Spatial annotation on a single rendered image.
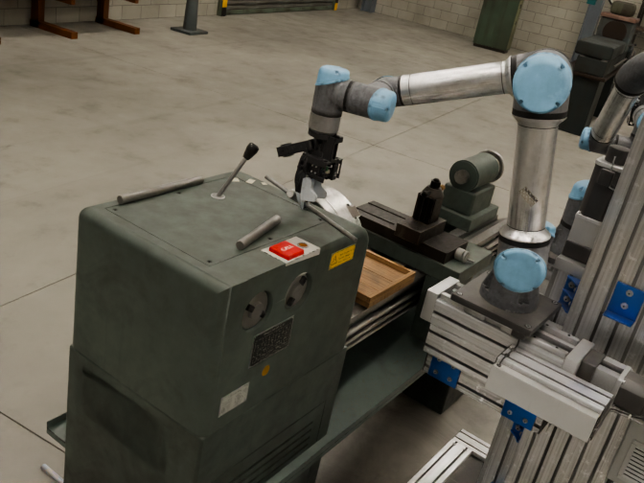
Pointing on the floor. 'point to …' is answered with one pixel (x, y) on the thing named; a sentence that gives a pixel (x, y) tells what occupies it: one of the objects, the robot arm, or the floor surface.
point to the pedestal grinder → (190, 20)
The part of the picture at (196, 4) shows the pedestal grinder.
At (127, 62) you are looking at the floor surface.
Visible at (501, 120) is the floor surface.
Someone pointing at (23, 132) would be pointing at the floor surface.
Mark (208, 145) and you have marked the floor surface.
